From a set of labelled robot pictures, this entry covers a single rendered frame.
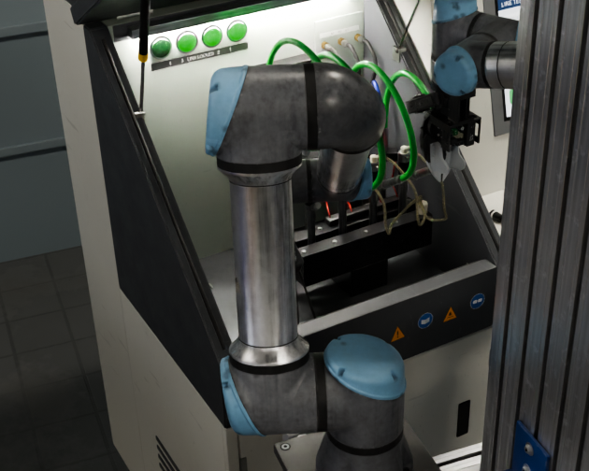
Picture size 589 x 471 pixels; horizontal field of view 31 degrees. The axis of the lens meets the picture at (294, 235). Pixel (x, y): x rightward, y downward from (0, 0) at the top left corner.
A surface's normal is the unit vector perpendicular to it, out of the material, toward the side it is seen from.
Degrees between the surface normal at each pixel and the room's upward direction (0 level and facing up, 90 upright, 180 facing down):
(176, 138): 90
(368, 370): 8
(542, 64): 90
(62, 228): 90
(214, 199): 90
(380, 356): 7
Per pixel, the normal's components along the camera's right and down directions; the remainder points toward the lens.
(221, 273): -0.03, -0.85
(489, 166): 0.47, 0.23
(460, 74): -0.62, 0.43
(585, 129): -0.94, 0.21
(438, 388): 0.49, 0.45
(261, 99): 0.02, -0.11
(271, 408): 0.04, 0.32
